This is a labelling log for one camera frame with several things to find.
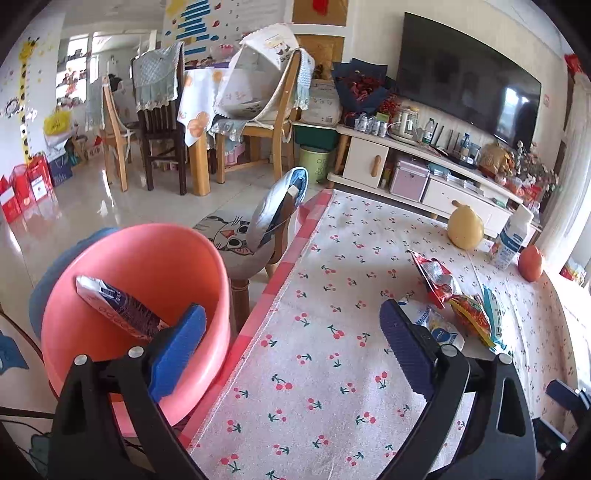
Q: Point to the dried flower bouquet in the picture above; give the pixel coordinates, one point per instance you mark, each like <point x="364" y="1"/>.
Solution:
<point x="538" y="166"/>

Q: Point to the wooden chair with white cloth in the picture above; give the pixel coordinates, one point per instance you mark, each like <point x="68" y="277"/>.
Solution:
<point x="277" y="134"/>

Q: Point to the small white and blue wrapper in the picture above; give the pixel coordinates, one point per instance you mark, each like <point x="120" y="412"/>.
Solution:
<point x="443" y="330"/>

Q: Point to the red gift boxes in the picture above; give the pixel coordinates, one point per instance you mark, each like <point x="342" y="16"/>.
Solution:
<point x="27" y="184"/>

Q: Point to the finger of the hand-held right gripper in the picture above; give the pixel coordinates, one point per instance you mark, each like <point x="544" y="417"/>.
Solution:
<point x="570" y="397"/>

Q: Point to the dining table with orange-print cloth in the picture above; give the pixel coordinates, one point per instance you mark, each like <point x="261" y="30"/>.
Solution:
<point x="198" y="120"/>

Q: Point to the pink plastic bucket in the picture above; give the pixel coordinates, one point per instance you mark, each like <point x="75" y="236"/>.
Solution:
<point x="138" y="258"/>

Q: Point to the red and blue bouquet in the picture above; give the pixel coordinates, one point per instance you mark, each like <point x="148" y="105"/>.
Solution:
<point x="362" y="85"/>

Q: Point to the cherry print tablecloth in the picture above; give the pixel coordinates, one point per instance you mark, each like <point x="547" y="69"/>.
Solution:
<point x="332" y="286"/>

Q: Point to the wall poster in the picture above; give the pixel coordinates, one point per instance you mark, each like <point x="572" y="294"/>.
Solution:
<point x="221" y="23"/>

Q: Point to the black television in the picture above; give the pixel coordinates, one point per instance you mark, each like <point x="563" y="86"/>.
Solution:
<point x="461" y="74"/>

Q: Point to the yellow and red wrapper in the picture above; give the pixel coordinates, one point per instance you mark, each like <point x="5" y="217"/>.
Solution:
<point x="471" y="316"/>

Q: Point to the white and blue flat packet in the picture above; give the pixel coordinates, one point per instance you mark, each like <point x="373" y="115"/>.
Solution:
<point x="494" y="318"/>

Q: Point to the white milk bottle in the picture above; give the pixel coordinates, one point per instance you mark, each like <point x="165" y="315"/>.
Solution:
<point x="510" y="240"/>

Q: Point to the glass kettle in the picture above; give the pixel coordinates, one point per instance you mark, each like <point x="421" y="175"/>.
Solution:
<point x="407" y="123"/>

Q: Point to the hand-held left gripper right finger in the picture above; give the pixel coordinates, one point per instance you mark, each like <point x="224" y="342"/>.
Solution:
<point x="406" y="346"/>

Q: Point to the white rice bag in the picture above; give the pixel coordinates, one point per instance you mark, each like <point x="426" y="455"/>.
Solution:
<point x="321" y="104"/>

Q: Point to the red and silver torn wrapper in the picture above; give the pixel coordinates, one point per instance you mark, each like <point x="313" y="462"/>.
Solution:
<point x="434" y="277"/>

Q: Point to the white television cabinet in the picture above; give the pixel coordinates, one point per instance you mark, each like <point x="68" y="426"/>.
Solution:
<point x="364" y="159"/>

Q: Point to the small chair with cat cushion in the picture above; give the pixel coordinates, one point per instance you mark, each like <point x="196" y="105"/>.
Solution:
<point x="231" y="235"/>

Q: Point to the clear water bottle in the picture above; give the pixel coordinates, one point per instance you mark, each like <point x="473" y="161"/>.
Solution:
<point x="429" y="131"/>

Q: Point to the giraffe height chart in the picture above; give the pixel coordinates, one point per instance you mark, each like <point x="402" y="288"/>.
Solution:
<point x="27" y="92"/>

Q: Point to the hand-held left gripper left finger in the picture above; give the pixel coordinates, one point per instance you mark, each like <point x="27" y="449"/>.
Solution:
<point x="178" y="350"/>

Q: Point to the dark wooden chair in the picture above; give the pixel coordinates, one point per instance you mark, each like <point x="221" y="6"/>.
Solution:
<point x="159" y="129"/>

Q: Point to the red apple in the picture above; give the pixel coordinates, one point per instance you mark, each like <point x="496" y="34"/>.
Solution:
<point x="531" y="264"/>

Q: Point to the yellow bag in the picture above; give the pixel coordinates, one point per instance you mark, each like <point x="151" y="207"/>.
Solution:
<point x="57" y="123"/>

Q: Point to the yellow pear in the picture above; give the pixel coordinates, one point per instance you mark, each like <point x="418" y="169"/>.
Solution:
<point x="465" y="226"/>

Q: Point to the green waste bin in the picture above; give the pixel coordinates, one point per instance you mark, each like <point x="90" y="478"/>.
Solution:
<point x="314" y="164"/>

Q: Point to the pink storage case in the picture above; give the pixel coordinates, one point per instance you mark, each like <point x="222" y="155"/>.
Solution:
<point x="408" y="180"/>

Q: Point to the light wooden chair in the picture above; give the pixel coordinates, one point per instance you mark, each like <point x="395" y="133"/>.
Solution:
<point x="115" y="134"/>

